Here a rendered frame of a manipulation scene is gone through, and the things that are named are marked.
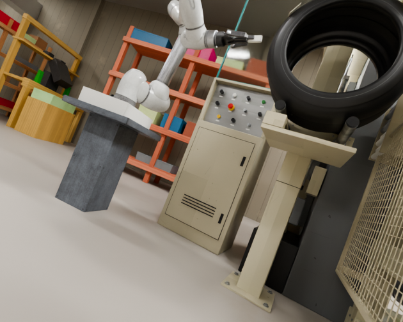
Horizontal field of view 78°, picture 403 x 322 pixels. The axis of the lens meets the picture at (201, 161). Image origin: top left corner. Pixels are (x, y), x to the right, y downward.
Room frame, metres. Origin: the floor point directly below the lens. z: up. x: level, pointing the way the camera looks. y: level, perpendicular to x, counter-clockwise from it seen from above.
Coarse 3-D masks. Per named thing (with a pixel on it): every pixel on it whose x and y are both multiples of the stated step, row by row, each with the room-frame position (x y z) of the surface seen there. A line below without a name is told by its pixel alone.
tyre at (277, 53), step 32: (320, 0) 1.01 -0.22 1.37; (352, 0) 0.97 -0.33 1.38; (384, 0) 0.92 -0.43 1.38; (288, 32) 1.04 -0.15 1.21; (320, 32) 1.24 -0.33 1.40; (352, 32) 1.19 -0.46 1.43; (384, 32) 1.09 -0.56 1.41; (288, 64) 1.30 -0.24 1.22; (384, 64) 1.13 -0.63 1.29; (288, 96) 1.03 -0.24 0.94; (320, 96) 0.96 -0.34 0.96; (352, 96) 0.92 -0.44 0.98; (384, 96) 0.90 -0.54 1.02; (320, 128) 1.11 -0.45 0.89
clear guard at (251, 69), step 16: (256, 0) 1.99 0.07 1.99; (272, 0) 1.94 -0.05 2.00; (288, 0) 1.89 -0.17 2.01; (304, 0) 1.84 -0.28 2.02; (240, 16) 2.02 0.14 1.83; (256, 16) 1.97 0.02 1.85; (272, 16) 1.92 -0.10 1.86; (256, 32) 1.95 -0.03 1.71; (272, 32) 1.90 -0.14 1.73; (240, 48) 1.98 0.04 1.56; (256, 48) 1.93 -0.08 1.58; (224, 64) 2.01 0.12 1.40; (240, 64) 1.96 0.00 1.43; (256, 64) 1.91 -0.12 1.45; (240, 80) 1.94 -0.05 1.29; (256, 80) 1.89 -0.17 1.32
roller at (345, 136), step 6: (348, 120) 0.93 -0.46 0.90; (354, 120) 0.92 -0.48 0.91; (348, 126) 0.94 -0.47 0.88; (354, 126) 0.92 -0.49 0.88; (342, 132) 1.03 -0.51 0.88; (348, 132) 0.99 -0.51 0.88; (336, 138) 1.16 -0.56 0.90; (342, 138) 1.08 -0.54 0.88; (348, 138) 1.08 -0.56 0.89; (342, 144) 1.17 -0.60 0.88
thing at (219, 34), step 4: (220, 32) 1.27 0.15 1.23; (224, 32) 1.27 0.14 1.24; (216, 36) 1.27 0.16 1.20; (220, 36) 1.26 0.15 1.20; (224, 36) 1.25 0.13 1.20; (228, 36) 1.25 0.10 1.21; (232, 36) 1.25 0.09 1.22; (216, 40) 1.28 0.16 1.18; (220, 40) 1.27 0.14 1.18; (224, 40) 1.29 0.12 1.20; (216, 44) 1.29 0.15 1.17; (220, 44) 1.28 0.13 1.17; (224, 44) 1.31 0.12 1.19
